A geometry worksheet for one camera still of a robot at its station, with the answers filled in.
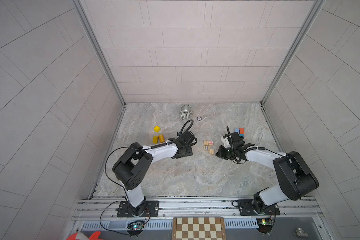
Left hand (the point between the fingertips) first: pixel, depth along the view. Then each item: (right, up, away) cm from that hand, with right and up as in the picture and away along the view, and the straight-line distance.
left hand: (191, 150), depth 91 cm
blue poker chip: (+6, +19, +17) cm, 26 cm away
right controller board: (+33, -29, -23) cm, 50 cm away
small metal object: (+47, -29, -27) cm, 61 cm away
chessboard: (+2, -28, -27) cm, 39 cm away
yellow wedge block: (-23, +6, +4) cm, 24 cm away
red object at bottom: (-47, -27, -31) cm, 62 cm away
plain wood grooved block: (+9, +4, +2) cm, 10 cm away
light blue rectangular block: (+31, +12, +9) cm, 34 cm away
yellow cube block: (-23, +13, +8) cm, 27 cm away
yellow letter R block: (+9, +2, 0) cm, 9 cm away
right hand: (+14, -2, -2) cm, 14 cm away
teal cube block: (+34, +8, +8) cm, 36 cm away
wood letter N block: (+12, +4, +3) cm, 13 cm away
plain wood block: (+12, 0, -2) cm, 12 cm away
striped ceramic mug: (-4, +24, +11) cm, 27 cm away
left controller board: (-25, -27, -27) cm, 46 cm away
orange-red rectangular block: (+34, +11, +9) cm, 37 cm away
